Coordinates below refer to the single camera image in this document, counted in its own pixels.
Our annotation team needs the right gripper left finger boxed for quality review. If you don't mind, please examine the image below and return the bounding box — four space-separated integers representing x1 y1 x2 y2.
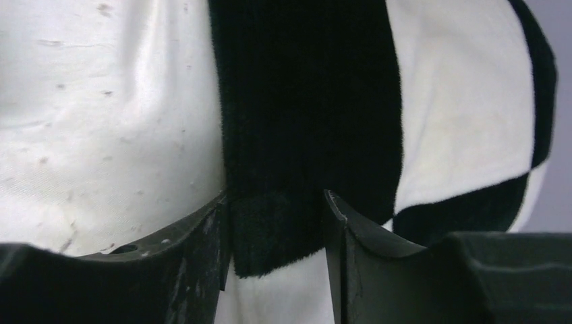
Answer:
1 194 230 324

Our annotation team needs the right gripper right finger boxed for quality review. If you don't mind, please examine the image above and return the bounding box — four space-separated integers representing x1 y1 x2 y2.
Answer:
323 190 571 324

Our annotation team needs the white pillow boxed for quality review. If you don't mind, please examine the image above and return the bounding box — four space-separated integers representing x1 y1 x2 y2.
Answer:
1 1 334 323

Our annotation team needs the black white checkered pillowcase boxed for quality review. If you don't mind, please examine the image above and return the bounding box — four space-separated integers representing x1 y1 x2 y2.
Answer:
209 1 558 278

